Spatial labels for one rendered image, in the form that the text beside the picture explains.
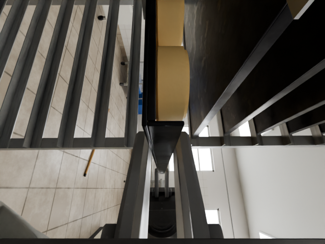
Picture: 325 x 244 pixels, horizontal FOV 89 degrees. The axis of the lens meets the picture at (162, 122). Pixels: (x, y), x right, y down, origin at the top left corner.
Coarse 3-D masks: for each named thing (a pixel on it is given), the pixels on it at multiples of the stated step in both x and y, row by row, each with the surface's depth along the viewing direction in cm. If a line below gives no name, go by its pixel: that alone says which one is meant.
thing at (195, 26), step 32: (192, 0) 42; (224, 0) 21; (256, 0) 14; (192, 32) 42; (224, 32) 21; (256, 32) 14; (192, 64) 43; (224, 64) 22; (192, 96) 43; (224, 96) 23; (192, 128) 44
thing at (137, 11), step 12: (132, 24) 59; (132, 36) 57; (132, 48) 57; (132, 60) 57; (132, 72) 55; (132, 84) 53; (132, 96) 52; (132, 108) 50; (132, 120) 49; (132, 132) 48; (132, 144) 47
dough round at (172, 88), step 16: (160, 48) 10; (176, 48) 10; (160, 64) 9; (176, 64) 9; (160, 80) 9; (176, 80) 9; (160, 96) 9; (176, 96) 9; (160, 112) 10; (176, 112) 10
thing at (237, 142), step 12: (12, 144) 47; (48, 144) 47; (84, 144) 47; (108, 144) 47; (120, 144) 47; (204, 144) 47; (216, 144) 47; (240, 144) 47; (264, 144) 47; (276, 144) 47; (300, 144) 47; (312, 144) 47
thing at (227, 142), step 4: (220, 112) 48; (220, 116) 48; (220, 120) 48; (220, 124) 48; (220, 128) 48; (220, 132) 48; (220, 136) 48; (224, 136) 48; (228, 136) 48; (224, 140) 45; (228, 140) 47; (224, 144) 45; (228, 144) 47
